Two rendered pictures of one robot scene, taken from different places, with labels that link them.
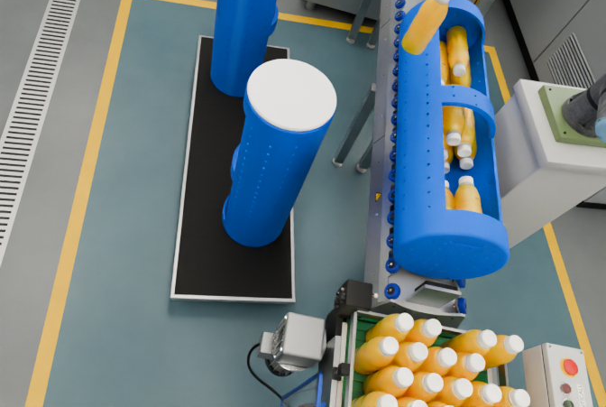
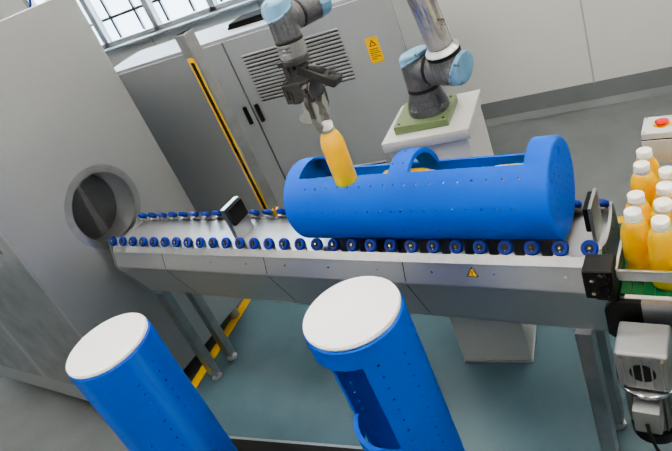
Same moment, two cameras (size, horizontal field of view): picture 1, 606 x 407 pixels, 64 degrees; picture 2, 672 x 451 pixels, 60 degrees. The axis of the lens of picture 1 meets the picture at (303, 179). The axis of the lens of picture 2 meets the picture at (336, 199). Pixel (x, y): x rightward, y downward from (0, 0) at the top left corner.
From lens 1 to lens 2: 84 cm
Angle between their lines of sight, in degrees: 40
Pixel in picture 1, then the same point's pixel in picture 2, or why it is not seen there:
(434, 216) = (528, 173)
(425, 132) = (434, 185)
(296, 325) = (630, 345)
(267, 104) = (361, 330)
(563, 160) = (467, 121)
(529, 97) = (401, 139)
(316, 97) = (360, 291)
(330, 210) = not seen: hidden behind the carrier
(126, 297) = not seen: outside the picture
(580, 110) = (427, 103)
